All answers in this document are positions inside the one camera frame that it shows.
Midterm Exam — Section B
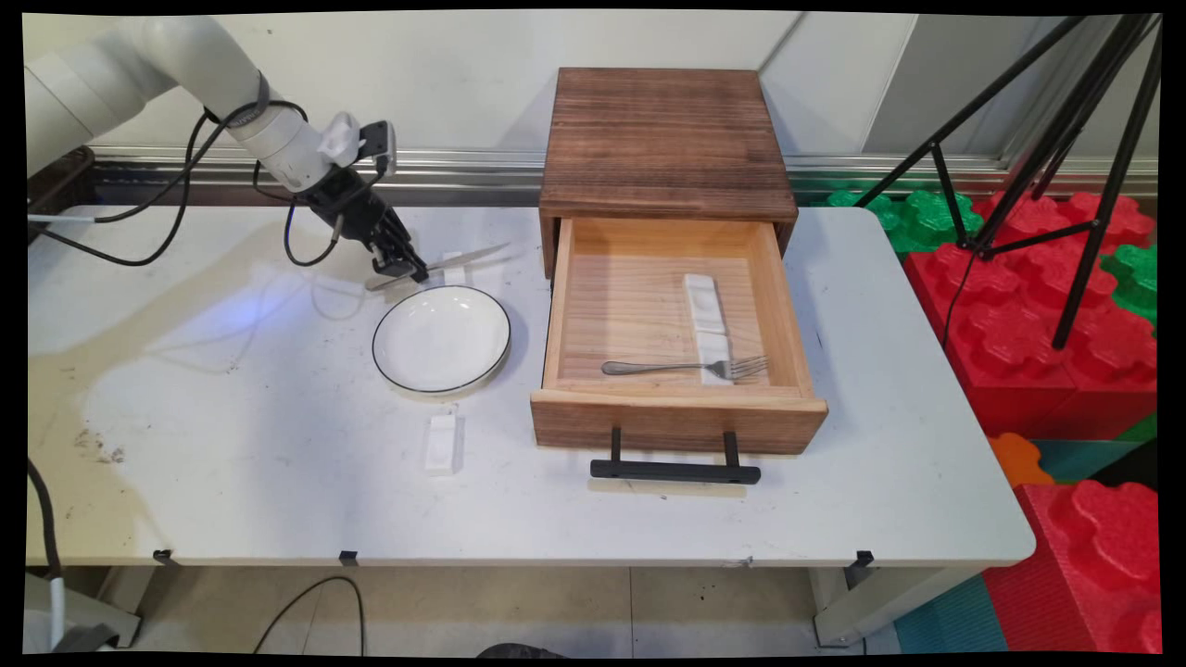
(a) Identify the silver fork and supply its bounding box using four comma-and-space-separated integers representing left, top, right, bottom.
600, 355, 770, 382

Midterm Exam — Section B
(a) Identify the light wooden drawer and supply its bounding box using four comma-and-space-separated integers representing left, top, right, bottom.
530, 217, 829, 457

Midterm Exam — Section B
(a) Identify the large red foam block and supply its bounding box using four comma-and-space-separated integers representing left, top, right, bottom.
982, 480, 1164, 654
903, 190, 1159, 441

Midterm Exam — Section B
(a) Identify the aluminium wall rail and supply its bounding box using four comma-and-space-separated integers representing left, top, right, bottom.
88, 145, 1159, 208

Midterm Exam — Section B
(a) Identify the black tripod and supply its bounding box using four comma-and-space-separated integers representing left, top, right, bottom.
852, 14, 1164, 351

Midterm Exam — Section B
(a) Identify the black drawer handle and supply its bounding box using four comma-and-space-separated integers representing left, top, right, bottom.
590, 426, 763, 485

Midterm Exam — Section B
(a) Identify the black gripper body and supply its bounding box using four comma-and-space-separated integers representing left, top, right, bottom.
306, 171, 409, 257

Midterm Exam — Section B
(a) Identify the white table leg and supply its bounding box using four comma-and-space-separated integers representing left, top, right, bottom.
26, 567, 142, 651
811, 565, 974, 648

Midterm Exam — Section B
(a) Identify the teal foam mat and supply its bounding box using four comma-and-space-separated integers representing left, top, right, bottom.
894, 574, 1011, 654

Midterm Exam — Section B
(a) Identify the orange foam piece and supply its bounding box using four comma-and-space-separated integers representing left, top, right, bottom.
988, 433, 1057, 489

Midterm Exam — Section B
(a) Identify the black cable with white end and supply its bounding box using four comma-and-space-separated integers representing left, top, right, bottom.
26, 459, 68, 645

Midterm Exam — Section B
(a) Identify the dark wooden cabinet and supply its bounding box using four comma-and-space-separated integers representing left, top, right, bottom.
538, 67, 800, 279

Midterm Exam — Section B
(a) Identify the green foam block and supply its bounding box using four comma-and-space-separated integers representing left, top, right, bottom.
825, 188, 985, 257
1100, 243, 1159, 325

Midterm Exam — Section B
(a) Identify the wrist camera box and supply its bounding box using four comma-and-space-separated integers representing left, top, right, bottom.
318, 111, 399, 177

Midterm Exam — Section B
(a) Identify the black floor cable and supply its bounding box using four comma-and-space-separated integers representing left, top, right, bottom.
254, 576, 367, 655

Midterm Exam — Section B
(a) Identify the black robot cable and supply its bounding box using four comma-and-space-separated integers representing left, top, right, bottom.
252, 157, 385, 270
32, 100, 311, 270

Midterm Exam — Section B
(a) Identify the white plate with black rim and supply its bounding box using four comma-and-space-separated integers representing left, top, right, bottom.
372, 284, 512, 396

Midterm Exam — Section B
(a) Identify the silver table knife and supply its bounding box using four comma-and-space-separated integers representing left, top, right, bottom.
364, 243, 512, 293

